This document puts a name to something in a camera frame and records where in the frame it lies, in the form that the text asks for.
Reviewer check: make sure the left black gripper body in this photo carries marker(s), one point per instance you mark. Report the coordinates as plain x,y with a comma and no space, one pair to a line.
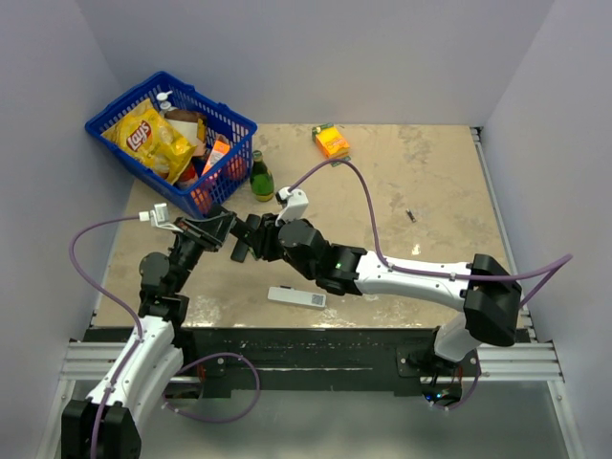
196,235

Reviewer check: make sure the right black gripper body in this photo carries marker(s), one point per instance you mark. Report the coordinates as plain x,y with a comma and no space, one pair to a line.
270,248

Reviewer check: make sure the black remote control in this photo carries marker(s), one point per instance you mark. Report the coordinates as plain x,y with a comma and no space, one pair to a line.
240,252
244,233

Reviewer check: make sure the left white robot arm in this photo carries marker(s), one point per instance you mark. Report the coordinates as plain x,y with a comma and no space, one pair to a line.
108,423

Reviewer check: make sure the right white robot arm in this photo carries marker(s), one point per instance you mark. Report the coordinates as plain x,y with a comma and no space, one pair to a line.
481,291

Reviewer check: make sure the white remote control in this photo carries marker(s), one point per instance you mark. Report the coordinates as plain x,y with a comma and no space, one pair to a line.
292,296

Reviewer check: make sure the green glass bottle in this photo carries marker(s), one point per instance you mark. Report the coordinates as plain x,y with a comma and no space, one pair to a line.
261,179

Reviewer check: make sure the blue plastic basket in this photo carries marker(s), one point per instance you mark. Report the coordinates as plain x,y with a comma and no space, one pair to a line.
213,187

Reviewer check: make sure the orange white carton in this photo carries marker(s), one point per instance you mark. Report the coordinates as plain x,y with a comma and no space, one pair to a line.
220,148

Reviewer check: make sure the brown white snack package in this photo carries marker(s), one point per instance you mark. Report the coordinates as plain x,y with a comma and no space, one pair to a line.
192,125

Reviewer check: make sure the yellow Lays chips bag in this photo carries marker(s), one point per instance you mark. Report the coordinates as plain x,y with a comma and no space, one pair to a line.
147,137

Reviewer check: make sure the orange sponge pack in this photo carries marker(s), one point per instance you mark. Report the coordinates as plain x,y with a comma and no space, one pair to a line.
330,142

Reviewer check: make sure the white pump bottle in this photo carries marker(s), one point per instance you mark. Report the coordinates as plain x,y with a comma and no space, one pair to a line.
164,102

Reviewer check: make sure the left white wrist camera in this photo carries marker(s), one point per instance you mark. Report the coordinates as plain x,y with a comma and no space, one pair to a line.
158,217

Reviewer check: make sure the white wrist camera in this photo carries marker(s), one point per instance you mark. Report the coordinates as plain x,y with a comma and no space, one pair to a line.
293,204
158,217

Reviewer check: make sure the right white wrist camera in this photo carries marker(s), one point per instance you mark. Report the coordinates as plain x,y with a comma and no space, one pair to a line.
293,204

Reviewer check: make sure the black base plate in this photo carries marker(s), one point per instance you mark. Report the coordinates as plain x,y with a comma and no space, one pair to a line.
384,360

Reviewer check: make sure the aluminium frame rail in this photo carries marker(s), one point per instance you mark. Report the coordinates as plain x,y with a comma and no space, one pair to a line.
522,363

